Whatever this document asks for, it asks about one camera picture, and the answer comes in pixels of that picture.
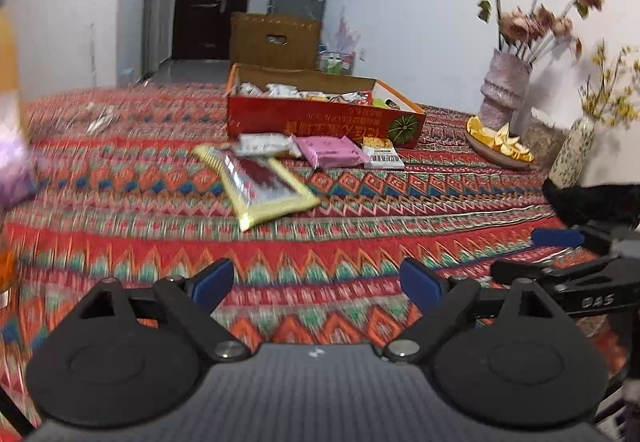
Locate glass jar of seeds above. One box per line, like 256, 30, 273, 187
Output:
522, 107, 568, 169

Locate white red snack packet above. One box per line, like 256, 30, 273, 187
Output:
232, 133, 302, 158

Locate speckled white vase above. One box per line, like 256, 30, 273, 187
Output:
548, 115, 596, 188

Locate plate of orange peels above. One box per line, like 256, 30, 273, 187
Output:
465, 116, 534, 170

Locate patterned red tablecloth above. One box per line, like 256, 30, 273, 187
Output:
1, 86, 589, 420

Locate pink snack packet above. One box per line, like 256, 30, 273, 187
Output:
295, 136, 370, 170

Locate pink ceramic vase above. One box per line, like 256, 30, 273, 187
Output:
477, 49, 533, 130

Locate dried pink roses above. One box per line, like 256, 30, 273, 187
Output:
477, 0, 605, 66

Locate red cardboard snack box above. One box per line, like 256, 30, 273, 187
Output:
227, 63, 425, 148

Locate yellow silver snack bag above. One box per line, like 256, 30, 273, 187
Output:
193, 144, 320, 232

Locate wire basket with items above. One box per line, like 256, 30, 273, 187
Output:
318, 50, 356, 76

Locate orange white snack packet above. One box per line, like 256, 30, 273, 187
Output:
362, 136, 405, 170

